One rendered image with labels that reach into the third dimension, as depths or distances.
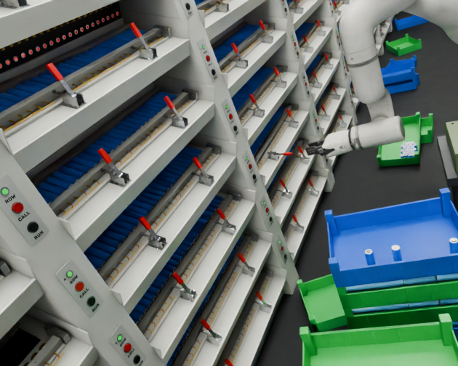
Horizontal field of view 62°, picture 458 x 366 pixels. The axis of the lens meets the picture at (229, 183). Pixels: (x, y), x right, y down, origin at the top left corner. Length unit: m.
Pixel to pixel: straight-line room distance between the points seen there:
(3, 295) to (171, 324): 0.45
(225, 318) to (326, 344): 0.40
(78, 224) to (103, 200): 0.08
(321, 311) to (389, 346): 0.63
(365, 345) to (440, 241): 0.30
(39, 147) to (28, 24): 0.22
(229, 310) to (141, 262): 0.42
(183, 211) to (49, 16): 0.55
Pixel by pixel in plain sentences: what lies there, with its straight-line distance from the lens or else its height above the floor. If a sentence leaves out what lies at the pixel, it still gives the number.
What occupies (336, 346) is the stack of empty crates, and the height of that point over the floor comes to 0.41.
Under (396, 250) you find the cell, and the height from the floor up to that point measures 0.55.
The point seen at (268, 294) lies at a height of 0.11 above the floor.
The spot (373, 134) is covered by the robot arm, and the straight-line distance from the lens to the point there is 1.35.
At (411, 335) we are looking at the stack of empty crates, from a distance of 0.94.
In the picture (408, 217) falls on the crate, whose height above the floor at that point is 0.49.
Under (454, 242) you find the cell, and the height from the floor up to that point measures 0.55.
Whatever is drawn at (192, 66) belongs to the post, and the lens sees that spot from 1.16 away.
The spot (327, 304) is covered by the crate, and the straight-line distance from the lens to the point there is 1.57.
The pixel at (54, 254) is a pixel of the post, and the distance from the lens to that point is 0.77.
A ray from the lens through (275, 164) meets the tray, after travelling 1.51.
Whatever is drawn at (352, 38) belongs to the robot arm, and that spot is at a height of 0.89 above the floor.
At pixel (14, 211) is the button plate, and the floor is 0.98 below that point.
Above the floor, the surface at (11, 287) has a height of 0.87.
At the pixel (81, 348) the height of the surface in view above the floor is 0.68.
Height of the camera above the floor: 1.19
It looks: 28 degrees down
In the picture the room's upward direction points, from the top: 23 degrees counter-clockwise
